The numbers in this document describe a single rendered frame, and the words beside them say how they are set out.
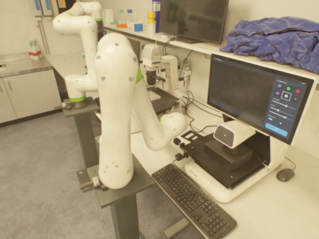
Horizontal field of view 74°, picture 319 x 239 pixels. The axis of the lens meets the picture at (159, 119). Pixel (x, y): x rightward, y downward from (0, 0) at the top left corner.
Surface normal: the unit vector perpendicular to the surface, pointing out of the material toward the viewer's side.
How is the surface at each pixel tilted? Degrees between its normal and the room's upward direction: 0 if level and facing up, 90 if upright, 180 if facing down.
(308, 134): 90
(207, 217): 5
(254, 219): 0
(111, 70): 86
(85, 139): 90
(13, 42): 90
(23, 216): 0
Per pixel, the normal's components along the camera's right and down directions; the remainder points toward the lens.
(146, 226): 0.00, -0.86
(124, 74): 0.51, 0.55
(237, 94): -0.82, 0.33
